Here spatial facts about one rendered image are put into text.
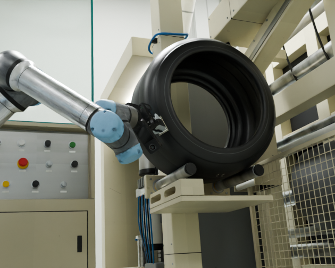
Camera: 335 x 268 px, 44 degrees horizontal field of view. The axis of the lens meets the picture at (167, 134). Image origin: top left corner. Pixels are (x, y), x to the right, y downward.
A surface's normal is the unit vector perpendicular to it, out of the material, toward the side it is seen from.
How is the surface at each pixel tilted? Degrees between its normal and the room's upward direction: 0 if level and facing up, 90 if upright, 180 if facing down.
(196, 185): 90
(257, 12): 180
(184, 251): 90
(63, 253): 90
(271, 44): 162
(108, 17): 90
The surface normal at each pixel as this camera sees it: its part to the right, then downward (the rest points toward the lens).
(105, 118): -0.18, -0.28
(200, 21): 0.20, -0.30
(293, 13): 0.16, 0.82
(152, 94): -0.47, -0.25
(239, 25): 0.06, 0.95
